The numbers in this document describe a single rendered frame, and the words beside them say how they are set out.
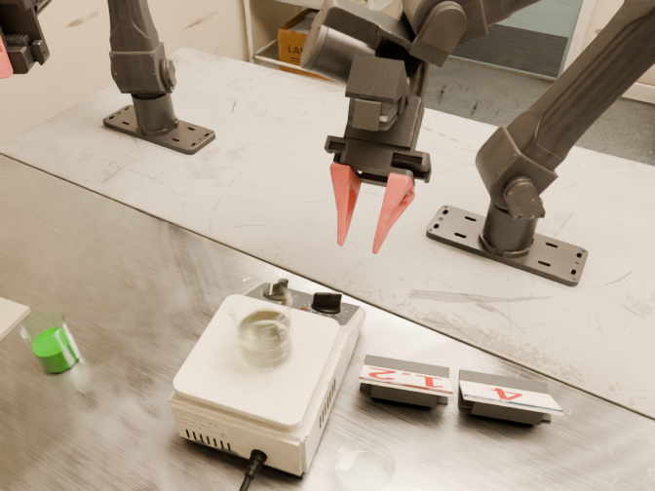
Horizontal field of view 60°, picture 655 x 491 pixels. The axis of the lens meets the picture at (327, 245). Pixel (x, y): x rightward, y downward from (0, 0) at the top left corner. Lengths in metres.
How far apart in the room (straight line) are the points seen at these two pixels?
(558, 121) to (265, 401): 0.42
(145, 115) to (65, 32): 1.22
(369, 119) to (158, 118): 0.56
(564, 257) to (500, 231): 0.09
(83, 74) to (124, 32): 1.33
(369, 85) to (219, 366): 0.27
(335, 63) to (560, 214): 0.44
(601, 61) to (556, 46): 2.73
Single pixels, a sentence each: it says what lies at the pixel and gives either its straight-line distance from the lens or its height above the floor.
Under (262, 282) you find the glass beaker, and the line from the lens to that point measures 0.49.
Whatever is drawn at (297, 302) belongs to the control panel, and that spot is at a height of 0.95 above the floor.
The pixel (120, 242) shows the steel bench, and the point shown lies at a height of 0.90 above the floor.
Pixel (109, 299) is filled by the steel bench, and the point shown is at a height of 0.90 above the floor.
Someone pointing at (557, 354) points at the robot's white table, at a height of 0.90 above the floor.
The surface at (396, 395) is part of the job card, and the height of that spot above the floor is 0.92.
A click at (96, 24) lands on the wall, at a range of 2.26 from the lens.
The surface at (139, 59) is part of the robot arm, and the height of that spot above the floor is 1.05.
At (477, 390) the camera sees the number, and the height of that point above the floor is 0.92.
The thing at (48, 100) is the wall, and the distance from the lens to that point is 2.18.
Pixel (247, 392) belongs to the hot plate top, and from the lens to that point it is 0.50.
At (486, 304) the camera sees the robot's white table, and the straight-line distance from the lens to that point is 0.70.
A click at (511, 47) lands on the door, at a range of 3.44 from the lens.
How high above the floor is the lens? 1.40
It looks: 42 degrees down
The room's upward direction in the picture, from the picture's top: straight up
